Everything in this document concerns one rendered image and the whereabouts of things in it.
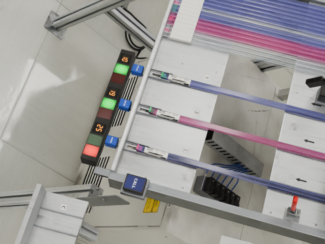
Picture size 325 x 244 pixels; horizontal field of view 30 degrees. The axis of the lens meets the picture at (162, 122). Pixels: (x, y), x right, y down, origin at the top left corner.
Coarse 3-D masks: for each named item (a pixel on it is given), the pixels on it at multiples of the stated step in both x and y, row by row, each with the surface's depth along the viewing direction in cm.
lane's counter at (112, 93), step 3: (108, 87) 162; (111, 87) 162; (108, 90) 161; (111, 90) 161; (114, 90) 161; (117, 90) 161; (108, 93) 161; (111, 93) 161; (114, 93) 161; (117, 93) 161; (111, 96) 161; (114, 96) 161; (117, 96) 161
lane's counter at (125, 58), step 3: (123, 54) 166; (126, 54) 166; (120, 57) 166; (123, 57) 166; (126, 57) 166; (129, 57) 166; (120, 60) 166; (123, 60) 166; (126, 60) 166; (129, 60) 166; (126, 63) 165; (129, 63) 165
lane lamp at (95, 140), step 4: (92, 136) 155; (96, 136) 155; (100, 136) 155; (88, 140) 155; (92, 140) 155; (96, 140) 155; (100, 140) 155; (92, 144) 154; (96, 144) 154; (100, 144) 154
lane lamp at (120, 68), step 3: (117, 63) 165; (117, 66) 165; (120, 66) 165; (123, 66) 165; (126, 66) 165; (117, 69) 164; (120, 69) 164; (123, 69) 164; (126, 69) 164; (117, 72) 164; (120, 72) 164; (123, 72) 164; (126, 72) 164
